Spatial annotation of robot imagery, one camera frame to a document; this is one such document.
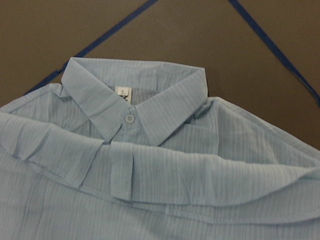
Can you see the light blue button-up shirt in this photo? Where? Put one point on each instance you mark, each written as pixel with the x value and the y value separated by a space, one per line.
pixel 136 150

